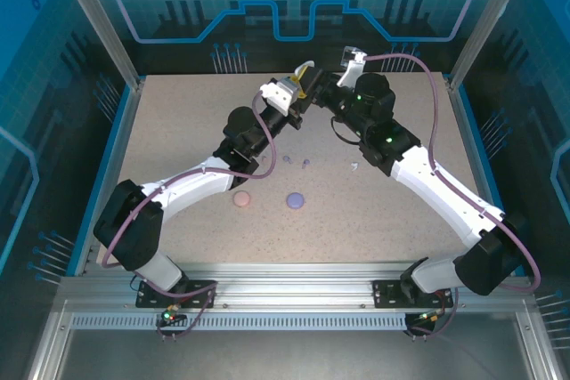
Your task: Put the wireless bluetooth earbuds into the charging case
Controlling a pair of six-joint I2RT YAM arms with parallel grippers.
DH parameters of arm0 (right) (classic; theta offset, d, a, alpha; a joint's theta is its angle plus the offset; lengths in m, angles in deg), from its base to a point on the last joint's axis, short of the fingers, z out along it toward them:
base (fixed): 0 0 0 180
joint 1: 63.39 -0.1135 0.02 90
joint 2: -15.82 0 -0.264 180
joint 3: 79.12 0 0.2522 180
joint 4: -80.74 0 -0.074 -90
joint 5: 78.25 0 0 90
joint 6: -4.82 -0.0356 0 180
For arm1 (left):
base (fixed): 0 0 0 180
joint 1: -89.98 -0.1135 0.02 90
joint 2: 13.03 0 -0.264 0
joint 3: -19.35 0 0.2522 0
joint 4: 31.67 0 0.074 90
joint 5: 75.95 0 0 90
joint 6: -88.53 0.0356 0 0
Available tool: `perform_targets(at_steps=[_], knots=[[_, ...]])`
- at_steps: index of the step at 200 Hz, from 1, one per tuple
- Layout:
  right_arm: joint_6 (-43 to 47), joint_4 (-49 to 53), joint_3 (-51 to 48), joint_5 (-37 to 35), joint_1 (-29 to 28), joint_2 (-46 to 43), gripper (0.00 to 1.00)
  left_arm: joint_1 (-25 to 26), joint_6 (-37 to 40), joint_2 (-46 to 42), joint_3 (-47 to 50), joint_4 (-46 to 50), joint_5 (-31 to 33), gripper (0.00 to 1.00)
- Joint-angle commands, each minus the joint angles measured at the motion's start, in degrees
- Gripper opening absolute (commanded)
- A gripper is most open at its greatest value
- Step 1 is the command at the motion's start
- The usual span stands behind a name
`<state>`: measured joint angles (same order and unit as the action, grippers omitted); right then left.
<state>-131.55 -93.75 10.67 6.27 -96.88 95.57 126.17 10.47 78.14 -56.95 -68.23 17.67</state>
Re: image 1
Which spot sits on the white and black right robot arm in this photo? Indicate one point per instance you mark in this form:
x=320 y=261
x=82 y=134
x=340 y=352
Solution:
x=445 y=193

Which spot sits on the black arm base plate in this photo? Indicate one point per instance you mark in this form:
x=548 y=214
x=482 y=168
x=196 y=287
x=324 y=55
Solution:
x=387 y=293
x=200 y=293

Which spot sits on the purple earbud charging case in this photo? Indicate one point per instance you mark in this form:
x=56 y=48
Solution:
x=295 y=200

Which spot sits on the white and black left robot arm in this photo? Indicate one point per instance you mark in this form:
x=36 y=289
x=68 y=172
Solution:
x=191 y=184

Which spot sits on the slotted metal strip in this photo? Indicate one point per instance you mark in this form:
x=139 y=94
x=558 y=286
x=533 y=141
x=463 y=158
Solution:
x=289 y=322

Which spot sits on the aluminium table side rail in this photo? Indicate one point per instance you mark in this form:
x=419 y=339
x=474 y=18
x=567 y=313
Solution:
x=132 y=106
x=478 y=175

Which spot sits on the pink earbud charging case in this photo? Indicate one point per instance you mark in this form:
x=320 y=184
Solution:
x=242 y=199

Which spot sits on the small LED connector board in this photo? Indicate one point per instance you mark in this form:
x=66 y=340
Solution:
x=425 y=318
x=170 y=315

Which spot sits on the aluminium frame post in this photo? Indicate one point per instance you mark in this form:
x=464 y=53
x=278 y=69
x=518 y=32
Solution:
x=100 y=19
x=487 y=19

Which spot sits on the long aluminium mounting rail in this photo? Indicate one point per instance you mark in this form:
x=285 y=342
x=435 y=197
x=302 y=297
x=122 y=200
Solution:
x=289 y=284

